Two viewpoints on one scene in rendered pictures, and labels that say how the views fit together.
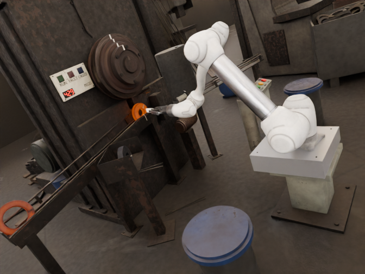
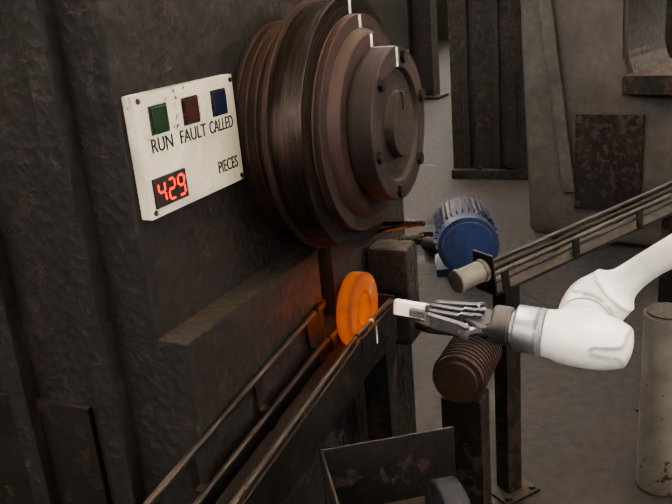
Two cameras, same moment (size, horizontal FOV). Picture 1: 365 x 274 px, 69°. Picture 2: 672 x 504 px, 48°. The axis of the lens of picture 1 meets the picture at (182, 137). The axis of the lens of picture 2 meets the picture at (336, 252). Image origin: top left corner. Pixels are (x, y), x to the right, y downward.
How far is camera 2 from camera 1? 1.00 m
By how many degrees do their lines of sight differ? 17
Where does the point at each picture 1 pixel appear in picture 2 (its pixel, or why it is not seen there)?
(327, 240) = not seen: outside the picture
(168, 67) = not seen: hidden behind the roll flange
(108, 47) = (347, 39)
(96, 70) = (301, 121)
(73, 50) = (207, 16)
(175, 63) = not seen: hidden behind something
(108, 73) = (334, 139)
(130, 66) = (401, 132)
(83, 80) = (219, 144)
